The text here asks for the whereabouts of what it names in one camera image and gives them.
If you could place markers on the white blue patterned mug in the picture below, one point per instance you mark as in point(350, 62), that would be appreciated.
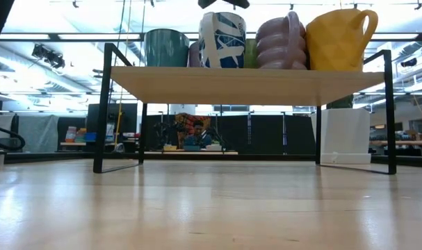
point(228, 41)

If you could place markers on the green ridged mug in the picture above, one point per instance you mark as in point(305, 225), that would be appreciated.
point(250, 53)

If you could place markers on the lilac ridged cup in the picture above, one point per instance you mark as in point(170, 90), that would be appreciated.
point(194, 55)

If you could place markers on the teal mug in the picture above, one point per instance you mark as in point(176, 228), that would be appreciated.
point(165, 48)

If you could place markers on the yellow faceted mug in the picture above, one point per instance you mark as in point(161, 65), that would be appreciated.
point(336, 45)

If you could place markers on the colourful mandala tapestry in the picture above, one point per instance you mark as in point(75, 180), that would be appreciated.
point(183, 121)

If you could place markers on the person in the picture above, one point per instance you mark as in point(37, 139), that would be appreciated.
point(198, 139)

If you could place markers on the white small bin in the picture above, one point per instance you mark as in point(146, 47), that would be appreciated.
point(214, 147)

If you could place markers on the teal small bin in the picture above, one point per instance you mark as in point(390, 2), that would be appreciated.
point(192, 148)

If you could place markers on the yellow small bin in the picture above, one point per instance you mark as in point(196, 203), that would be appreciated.
point(169, 148)

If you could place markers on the white plant pot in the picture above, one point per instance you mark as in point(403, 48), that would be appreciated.
point(342, 135)

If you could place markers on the black ceiling spotlight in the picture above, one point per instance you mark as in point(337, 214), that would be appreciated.
point(408, 62)
point(47, 55)

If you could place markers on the blue storage bin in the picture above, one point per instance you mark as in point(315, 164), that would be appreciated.
point(90, 137)

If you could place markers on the grey partition panel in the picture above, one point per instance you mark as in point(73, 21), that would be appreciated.
point(38, 133)

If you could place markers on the wooden shelf black frame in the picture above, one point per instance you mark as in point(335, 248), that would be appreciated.
point(231, 85)

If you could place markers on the black partition wall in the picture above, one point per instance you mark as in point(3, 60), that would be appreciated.
point(266, 135)

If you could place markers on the black table frame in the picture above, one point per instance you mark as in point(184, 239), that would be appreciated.
point(266, 157)

